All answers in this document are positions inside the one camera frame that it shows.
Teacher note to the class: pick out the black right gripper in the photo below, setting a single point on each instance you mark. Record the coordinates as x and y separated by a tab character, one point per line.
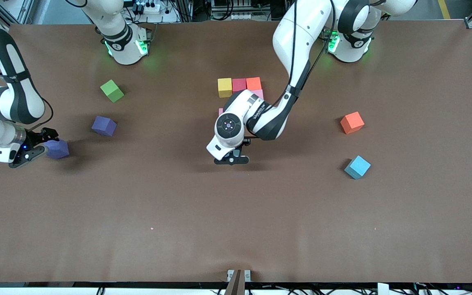
38	137

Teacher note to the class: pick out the purple foam block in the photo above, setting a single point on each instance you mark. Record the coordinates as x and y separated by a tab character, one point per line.
104	125
59	149

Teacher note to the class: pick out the crimson foam block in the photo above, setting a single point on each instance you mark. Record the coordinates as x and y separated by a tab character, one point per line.
239	85

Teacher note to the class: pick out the yellow foam block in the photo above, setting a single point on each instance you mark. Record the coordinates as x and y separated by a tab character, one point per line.
225	87

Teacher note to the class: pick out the orange foam block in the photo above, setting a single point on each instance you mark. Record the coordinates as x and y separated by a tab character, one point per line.
352	122
254	83

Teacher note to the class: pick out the blue foam block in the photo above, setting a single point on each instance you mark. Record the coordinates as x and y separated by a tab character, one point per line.
358	166

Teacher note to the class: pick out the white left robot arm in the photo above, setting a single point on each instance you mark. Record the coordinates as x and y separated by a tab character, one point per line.
240	107

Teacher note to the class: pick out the green foam block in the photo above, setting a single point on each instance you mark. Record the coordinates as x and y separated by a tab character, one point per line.
113	91

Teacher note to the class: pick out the white rack device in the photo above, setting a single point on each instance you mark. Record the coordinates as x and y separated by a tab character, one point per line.
232	16

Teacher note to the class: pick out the white power strip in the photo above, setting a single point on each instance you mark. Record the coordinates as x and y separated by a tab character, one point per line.
150	7

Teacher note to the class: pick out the silver metal bracket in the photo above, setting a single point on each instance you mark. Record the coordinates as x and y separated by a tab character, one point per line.
247	275

